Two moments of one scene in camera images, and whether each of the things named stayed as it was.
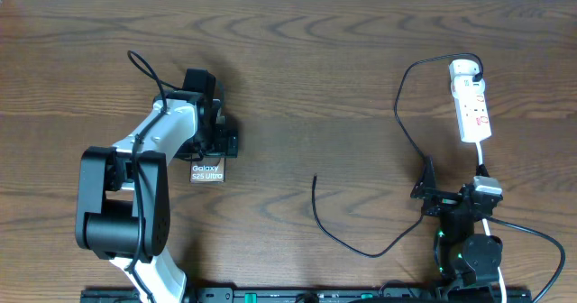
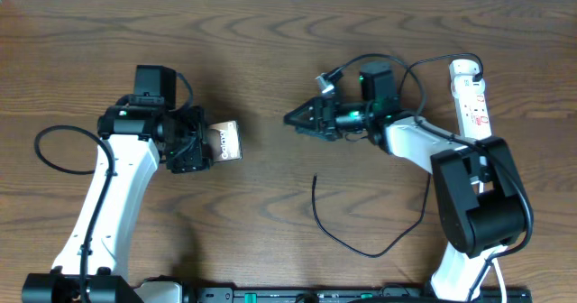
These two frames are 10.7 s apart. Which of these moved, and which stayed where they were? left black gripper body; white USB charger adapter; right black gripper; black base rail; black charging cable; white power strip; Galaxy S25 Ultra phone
Moved: Galaxy S25 Ultra phone; right black gripper; left black gripper body
Stayed: black base rail; white USB charger adapter; black charging cable; white power strip
